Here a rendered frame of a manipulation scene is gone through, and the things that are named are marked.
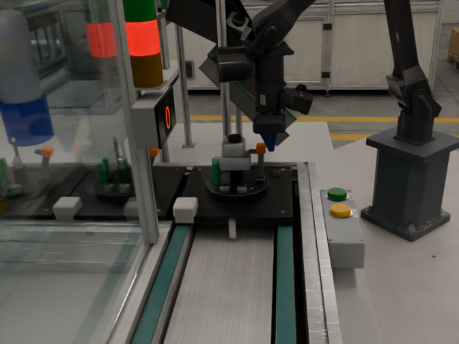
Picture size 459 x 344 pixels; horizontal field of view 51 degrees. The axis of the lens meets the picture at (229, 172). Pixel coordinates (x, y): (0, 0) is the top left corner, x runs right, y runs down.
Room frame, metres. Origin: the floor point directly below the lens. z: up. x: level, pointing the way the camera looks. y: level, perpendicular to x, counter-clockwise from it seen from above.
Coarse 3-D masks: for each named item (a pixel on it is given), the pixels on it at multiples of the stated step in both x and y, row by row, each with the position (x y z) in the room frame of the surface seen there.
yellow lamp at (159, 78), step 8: (136, 56) 0.75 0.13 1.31; (144, 56) 0.75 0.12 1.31; (152, 56) 0.75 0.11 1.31; (160, 56) 0.77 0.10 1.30; (136, 64) 0.75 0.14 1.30; (144, 64) 0.75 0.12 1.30; (152, 64) 0.75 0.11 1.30; (160, 64) 0.77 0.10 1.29; (136, 72) 0.75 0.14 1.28; (144, 72) 0.75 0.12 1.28; (152, 72) 0.75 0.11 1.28; (160, 72) 0.76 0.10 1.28; (136, 80) 0.75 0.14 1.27; (144, 80) 0.75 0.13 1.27; (152, 80) 0.75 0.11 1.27; (160, 80) 0.76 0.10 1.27
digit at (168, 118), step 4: (168, 96) 0.79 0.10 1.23; (168, 100) 0.79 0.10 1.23; (164, 104) 0.76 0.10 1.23; (168, 104) 0.78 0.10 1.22; (164, 108) 0.75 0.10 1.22; (168, 108) 0.78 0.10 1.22; (164, 112) 0.75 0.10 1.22; (168, 112) 0.78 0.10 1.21; (164, 116) 0.75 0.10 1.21; (168, 116) 0.78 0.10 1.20; (168, 120) 0.77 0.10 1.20; (168, 124) 0.77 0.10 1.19; (168, 128) 0.77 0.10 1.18; (168, 132) 0.76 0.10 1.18
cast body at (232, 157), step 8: (232, 136) 0.95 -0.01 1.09; (240, 136) 0.95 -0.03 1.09; (224, 144) 0.93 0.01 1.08; (232, 144) 0.93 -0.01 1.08; (240, 144) 0.93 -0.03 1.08; (224, 152) 0.93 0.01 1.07; (232, 152) 0.93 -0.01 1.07; (240, 152) 0.93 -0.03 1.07; (248, 152) 0.95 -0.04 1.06; (216, 160) 0.95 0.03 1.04; (224, 160) 0.93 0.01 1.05; (232, 160) 0.93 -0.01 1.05; (240, 160) 0.93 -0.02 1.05; (248, 160) 0.92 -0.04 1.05; (224, 168) 0.93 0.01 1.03; (232, 168) 0.93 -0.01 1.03; (240, 168) 0.93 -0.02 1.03; (248, 168) 0.92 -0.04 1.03
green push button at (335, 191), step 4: (332, 188) 0.92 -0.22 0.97; (336, 188) 0.92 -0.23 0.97; (340, 188) 0.92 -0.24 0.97; (328, 192) 0.91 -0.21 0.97; (332, 192) 0.90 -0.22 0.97; (336, 192) 0.90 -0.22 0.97; (340, 192) 0.90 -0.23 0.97; (344, 192) 0.90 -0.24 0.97; (328, 196) 0.91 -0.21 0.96; (332, 196) 0.89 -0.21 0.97; (336, 196) 0.89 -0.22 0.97; (340, 196) 0.89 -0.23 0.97; (344, 196) 0.89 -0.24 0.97
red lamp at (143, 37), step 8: (128, 24) 0.75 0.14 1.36; (136, 24) 0.75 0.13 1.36; (144, 24) 0.75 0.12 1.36; (152, 24) 0.76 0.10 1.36; (128, 32) 0.76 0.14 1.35; (136, 32) 0.75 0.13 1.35; (144, 32) 0.75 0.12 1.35; (152, 32) 0.76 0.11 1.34; (128, 40) 0.76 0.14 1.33; (136, 40) 0.75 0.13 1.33; (144, 40) 0.75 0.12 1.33; (152, 40) 0.76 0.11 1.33; (128, 48) 0.76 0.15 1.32; (136, 48) 0.75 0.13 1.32; (144, 48) 0.75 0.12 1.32; (152, 48) 0.76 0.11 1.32
